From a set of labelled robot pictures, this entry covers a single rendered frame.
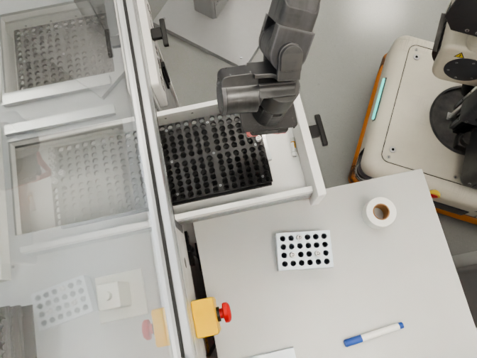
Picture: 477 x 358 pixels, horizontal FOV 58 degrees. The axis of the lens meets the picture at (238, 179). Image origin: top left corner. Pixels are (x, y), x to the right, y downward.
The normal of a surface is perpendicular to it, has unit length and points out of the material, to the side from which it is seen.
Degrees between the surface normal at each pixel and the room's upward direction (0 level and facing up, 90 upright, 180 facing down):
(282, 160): 0
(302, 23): 54
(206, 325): 0
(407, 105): 0
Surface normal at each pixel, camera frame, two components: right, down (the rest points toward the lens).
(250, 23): 0.02, -0.23
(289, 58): 0.22, 0.57
